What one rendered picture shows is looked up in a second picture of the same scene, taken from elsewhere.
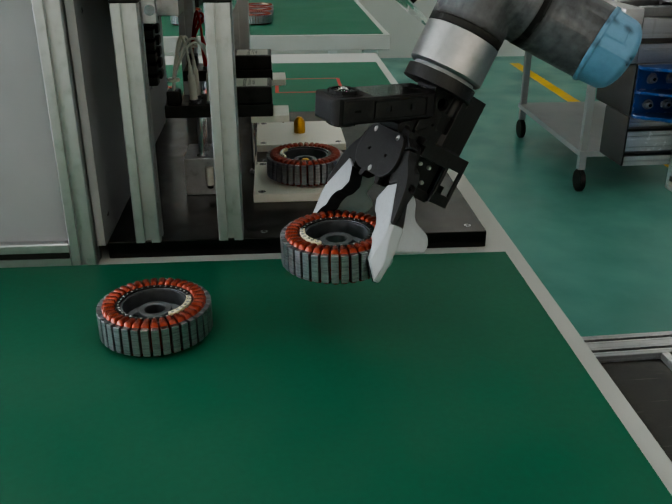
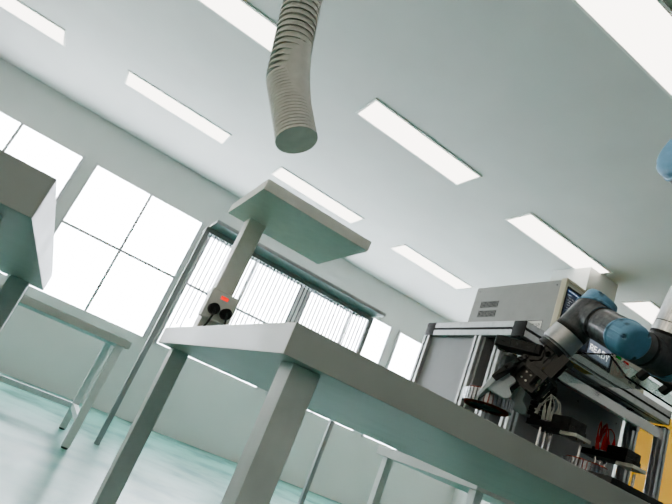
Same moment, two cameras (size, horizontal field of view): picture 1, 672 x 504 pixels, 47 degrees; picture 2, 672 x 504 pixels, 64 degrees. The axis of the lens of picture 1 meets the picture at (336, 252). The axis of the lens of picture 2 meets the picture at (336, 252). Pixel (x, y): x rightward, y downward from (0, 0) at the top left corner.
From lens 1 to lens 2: 117 cm
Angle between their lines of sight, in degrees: 83
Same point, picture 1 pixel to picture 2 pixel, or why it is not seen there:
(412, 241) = (501, 391)
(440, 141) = (542, 369)
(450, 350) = not seen: hidden behind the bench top
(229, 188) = (505, 422)
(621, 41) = (619, 326)
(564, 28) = (596, 322)
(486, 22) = (566, 319)
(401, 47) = not seen: outside the picture
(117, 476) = not seen: hidden behind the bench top
